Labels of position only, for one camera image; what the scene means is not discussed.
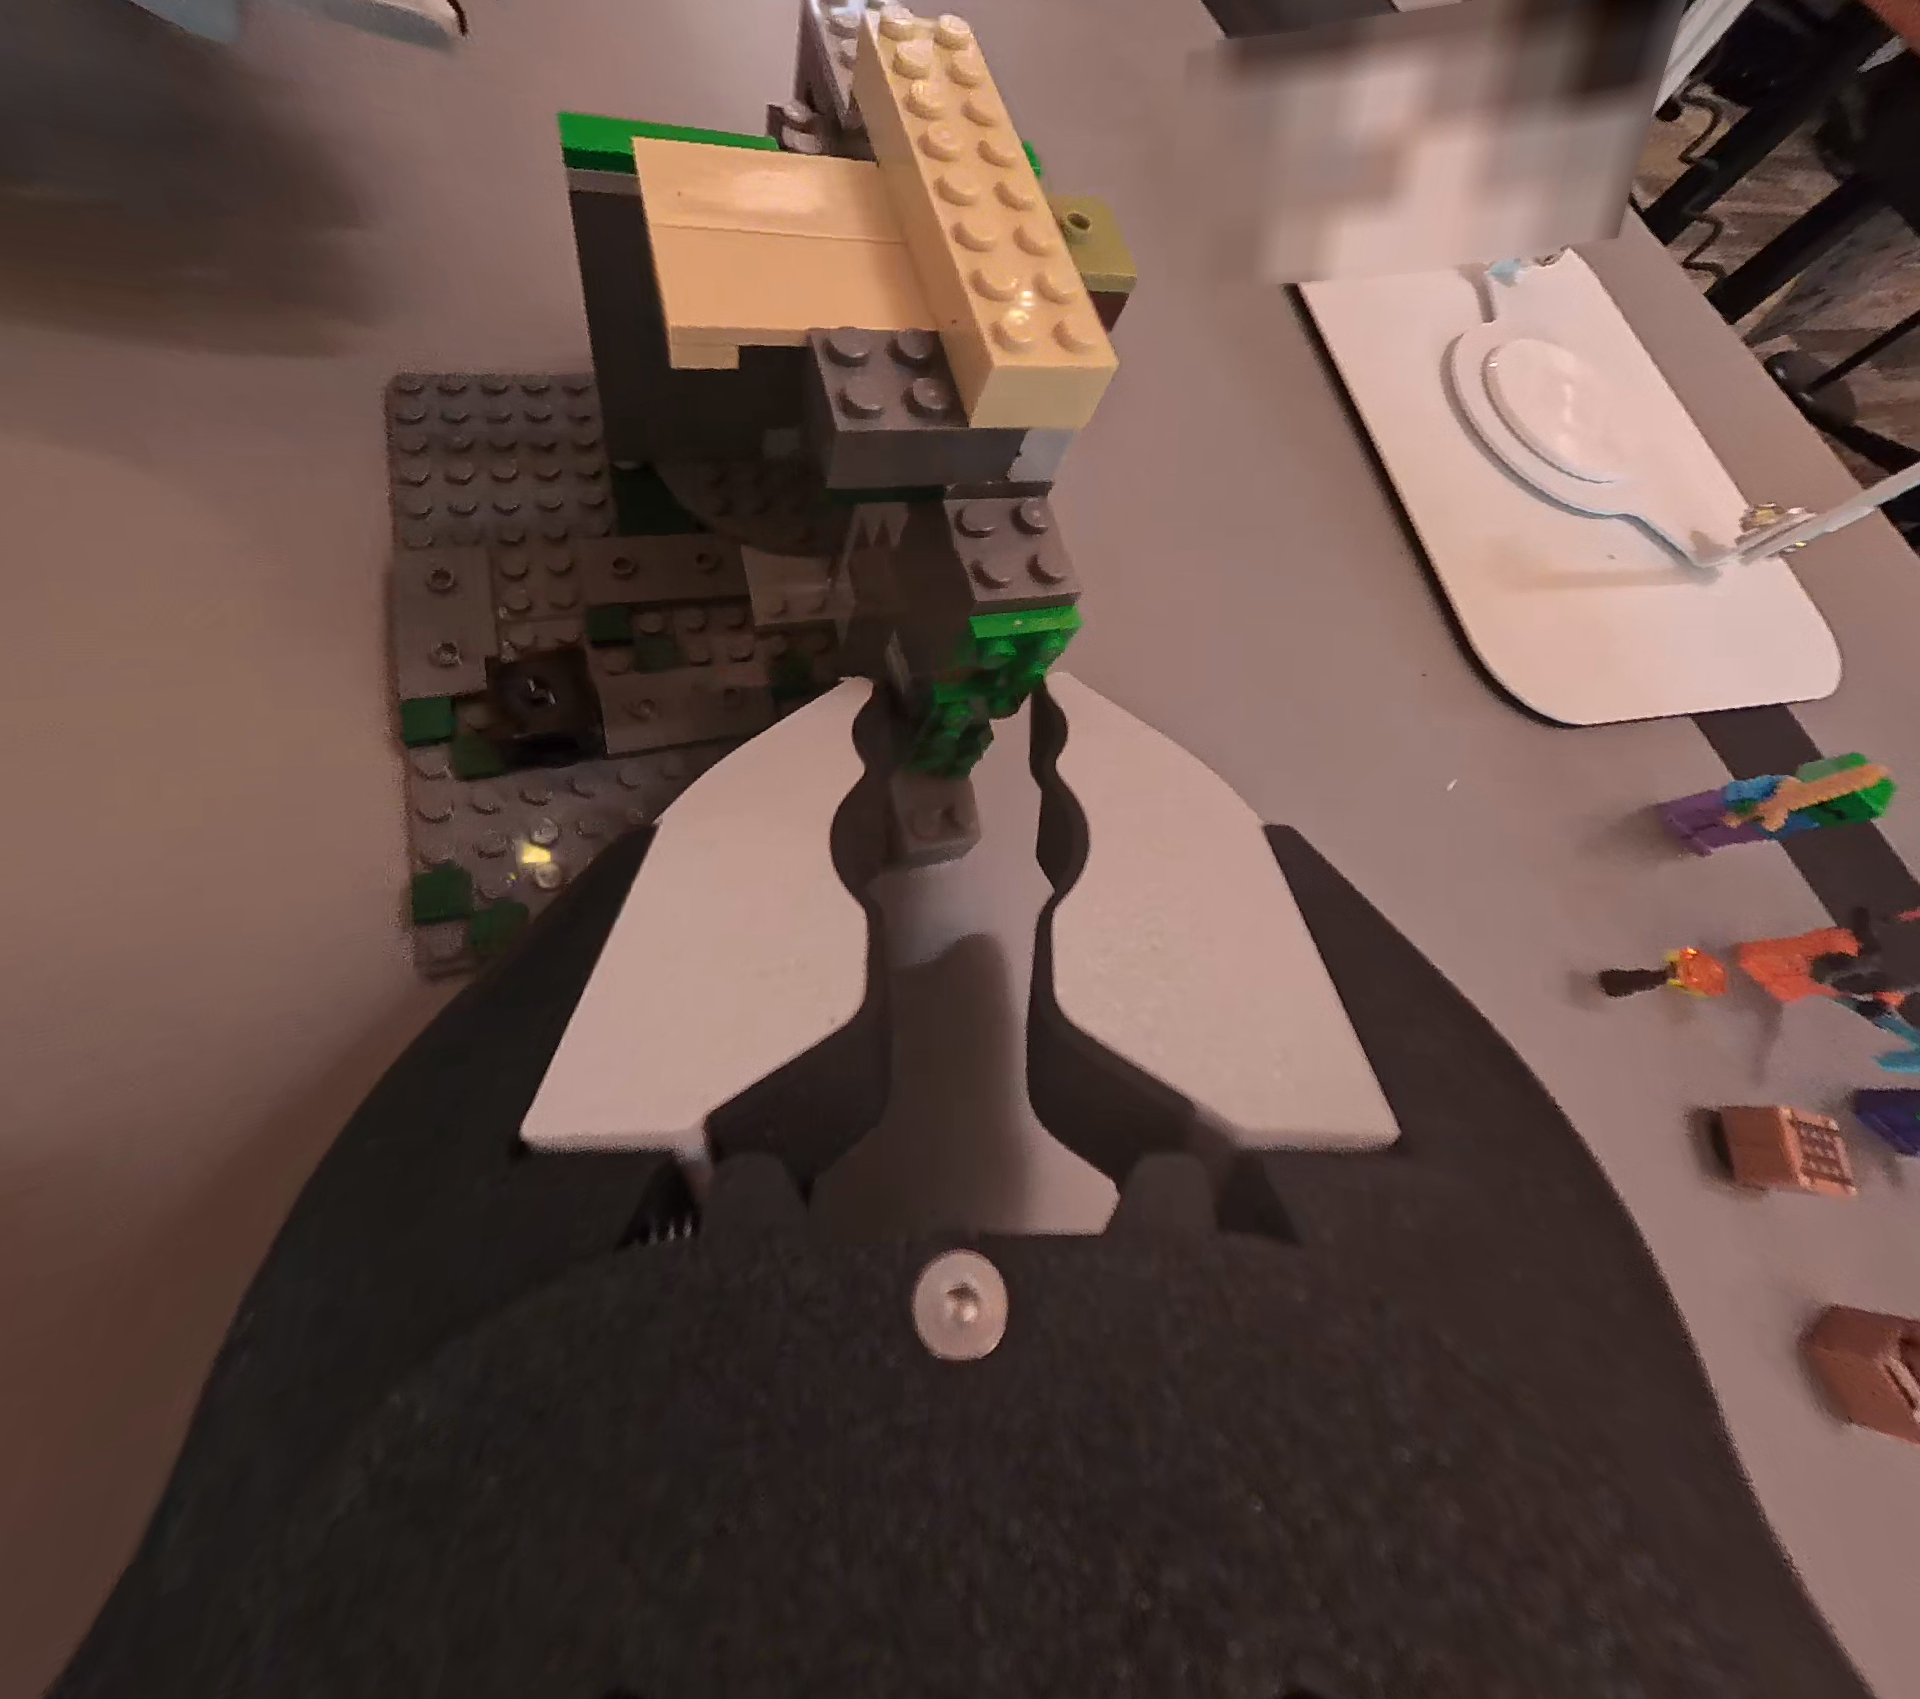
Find grey toy brick building model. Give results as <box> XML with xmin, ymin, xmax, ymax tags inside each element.
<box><xmin>385</xmin><ymin>0</ymin><xmax>1145</xmax><ymax>981</ymax></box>

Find green zombie minifigure with sword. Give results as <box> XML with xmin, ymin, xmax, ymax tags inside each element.
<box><xmin>1656</xmin><ymin>753</ymin><xmax>1899</xmax><ymax>857</ymax></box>

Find grey desk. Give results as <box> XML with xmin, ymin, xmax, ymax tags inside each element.
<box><xmin>0</xmin><ymin>0</ymin><xmax>1920</xmax><ymax>1699</ymax></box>

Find brown toy brick chest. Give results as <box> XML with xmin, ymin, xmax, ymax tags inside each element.
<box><xmin>1799</xmin><ymin>1301</ymin><xmax>1920</xmax><ymax>1443</ymax></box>

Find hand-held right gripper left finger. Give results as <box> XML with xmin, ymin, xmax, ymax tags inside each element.
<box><xmin>519</xmin><ymin>675</ymin><xmax>901</xmax><ymax>1209</ymax></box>

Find cyan minifigure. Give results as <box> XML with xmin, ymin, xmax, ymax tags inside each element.
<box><xmin>1847</xmin><ymin>1001</ymin><xmax>1920</xmax><ymax>1157</ymax></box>

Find toy brick torch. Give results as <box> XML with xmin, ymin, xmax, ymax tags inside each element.
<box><xmin>1596</xmin><ymin>945</ymin><xmax>1728</xmax><ymax>1003</ymax></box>

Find brown crafting table brick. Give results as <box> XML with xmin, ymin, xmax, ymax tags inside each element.
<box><xmin>1713</xmin><ymin>1101</ymin><xmax>1862</xmax><ymax>1197</ymax></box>

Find orange minifigure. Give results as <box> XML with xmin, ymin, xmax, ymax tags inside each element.
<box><xmin>1735</xmin><ymin>911</ymin><xmax>1920</xmax><ymax>1025</ymax></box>

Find black framed wooden chair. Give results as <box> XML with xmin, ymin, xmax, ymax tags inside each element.
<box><xmin>1642</xmin><ymin>0</ymin><xmax>1920</xmax><ymax>485</ymax></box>

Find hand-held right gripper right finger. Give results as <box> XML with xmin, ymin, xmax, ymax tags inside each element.
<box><xmin>1024</xmin><ymin>675</ymin><xmax>1403</xmax><ymax>1205</ymax></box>

